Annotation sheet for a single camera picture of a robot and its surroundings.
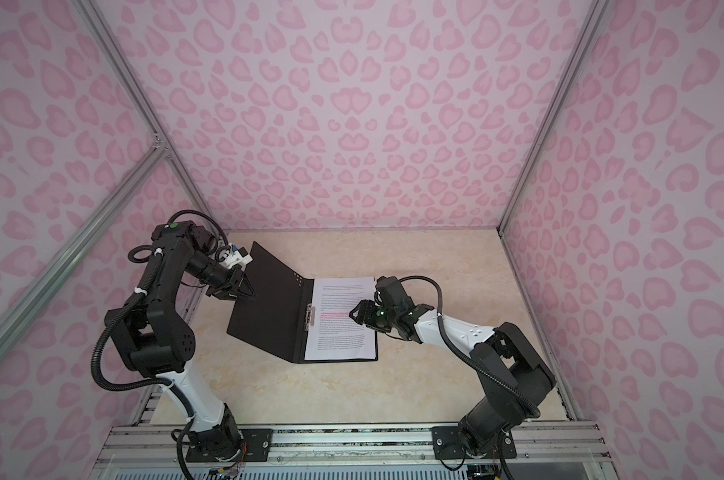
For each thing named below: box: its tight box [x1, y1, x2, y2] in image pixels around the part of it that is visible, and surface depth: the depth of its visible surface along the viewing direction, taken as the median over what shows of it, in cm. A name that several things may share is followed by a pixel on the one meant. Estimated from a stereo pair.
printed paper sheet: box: [305, 277, 376, 360], surface depth 95 cm
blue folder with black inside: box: [226, 241, 378, 363], surface depth 98 cm
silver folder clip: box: [304, 303, 316, 331], surface depth 98 cm
